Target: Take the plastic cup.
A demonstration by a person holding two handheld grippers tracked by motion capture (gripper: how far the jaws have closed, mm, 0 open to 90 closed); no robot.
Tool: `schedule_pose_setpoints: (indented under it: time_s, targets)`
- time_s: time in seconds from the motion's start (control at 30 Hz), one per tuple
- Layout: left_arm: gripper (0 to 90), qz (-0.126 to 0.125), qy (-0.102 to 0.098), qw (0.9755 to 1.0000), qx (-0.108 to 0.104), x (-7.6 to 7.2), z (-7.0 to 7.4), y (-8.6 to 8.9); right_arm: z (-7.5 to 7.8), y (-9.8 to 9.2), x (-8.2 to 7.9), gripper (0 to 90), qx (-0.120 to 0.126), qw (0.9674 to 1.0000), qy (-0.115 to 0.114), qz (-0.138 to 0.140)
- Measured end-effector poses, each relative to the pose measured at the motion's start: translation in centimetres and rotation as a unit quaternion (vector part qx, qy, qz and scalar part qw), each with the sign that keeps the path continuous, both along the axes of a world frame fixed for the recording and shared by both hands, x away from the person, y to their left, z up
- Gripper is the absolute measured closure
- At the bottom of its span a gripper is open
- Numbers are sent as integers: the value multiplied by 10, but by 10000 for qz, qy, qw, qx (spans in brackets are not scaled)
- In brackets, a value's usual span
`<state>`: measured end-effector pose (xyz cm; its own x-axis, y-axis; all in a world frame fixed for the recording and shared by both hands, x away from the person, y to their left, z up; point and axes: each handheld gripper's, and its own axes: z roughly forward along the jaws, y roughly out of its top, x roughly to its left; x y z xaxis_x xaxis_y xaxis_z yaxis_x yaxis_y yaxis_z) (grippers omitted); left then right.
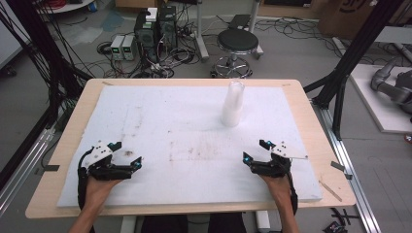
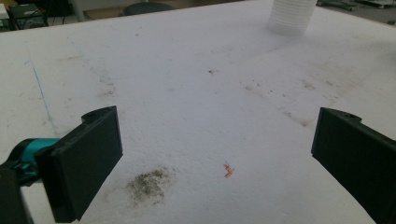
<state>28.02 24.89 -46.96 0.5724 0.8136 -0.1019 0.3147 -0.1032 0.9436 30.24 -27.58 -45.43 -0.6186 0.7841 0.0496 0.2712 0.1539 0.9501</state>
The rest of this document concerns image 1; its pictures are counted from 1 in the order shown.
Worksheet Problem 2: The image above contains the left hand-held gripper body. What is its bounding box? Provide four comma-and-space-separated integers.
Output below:
85, 141, 136, 182

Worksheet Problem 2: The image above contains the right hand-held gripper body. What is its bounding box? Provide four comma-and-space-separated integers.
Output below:
250, 141, 309, 179

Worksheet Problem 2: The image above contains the clear plastic bottle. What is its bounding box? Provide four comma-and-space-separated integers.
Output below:
220, 80, 246, 128

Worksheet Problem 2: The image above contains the person's right hand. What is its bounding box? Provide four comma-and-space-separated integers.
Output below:
258, 174, 293, 209

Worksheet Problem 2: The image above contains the person's left hand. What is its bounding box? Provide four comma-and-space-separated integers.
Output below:
84, 176, 123, 212

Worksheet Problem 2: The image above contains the wooden table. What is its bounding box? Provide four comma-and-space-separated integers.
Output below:
24, 78, 358, 220

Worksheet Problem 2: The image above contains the white table leg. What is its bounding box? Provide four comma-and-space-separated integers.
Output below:
255, 210, 272, 233
120, 215, 138, 233

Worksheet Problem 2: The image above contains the white foam mat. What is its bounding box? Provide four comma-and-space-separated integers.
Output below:
56, 84, 324, 208

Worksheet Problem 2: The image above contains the thin wooden stick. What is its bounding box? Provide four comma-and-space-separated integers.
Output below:
318, 180, 343, 203

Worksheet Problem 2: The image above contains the person's left leg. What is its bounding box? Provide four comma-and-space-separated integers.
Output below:
140, 213, 189, 233

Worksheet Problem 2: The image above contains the person's leg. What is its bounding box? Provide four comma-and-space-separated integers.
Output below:
207, 212, 248, 233
140, 213, 189, 233

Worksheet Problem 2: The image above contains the person's right leg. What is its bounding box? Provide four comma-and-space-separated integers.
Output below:
207, 212, 248, 233

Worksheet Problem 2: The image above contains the grey bench power supply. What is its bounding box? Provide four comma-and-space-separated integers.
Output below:
121, 34, 137, 61
110, 34, 126, 61

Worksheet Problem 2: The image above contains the black round stool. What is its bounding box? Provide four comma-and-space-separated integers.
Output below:
210, 28, 264, 80

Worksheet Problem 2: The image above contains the black computer tower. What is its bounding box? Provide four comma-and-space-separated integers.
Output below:
133, 11, 160, 63
157, 5, 179, 50

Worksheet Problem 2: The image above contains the white floor board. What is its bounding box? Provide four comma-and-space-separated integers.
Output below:
349, 63, 412, 135

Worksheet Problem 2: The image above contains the flat black device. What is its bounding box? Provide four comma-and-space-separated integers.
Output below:
227, 14, 253, 31

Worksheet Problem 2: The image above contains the grey desk leg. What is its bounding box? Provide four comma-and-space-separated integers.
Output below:
193, 0, 211, 63

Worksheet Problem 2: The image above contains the small white box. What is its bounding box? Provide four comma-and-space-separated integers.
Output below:
145, 7, 159, 23

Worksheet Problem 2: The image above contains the cardboard box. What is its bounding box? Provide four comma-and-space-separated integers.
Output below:
316, 0, 378, 41

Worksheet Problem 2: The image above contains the aluminium rail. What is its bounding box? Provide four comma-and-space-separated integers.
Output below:
311, 99, 383, 233
0, 126, 56, 216

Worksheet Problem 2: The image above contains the tangle of floor cables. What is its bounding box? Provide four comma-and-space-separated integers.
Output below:
96, 18, 208, 80

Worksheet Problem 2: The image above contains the black frame with cables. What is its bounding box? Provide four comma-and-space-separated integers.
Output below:
0, 0, 93, 192

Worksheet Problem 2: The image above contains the black metal frame post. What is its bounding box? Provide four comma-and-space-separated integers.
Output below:
303, 0, 406, 141

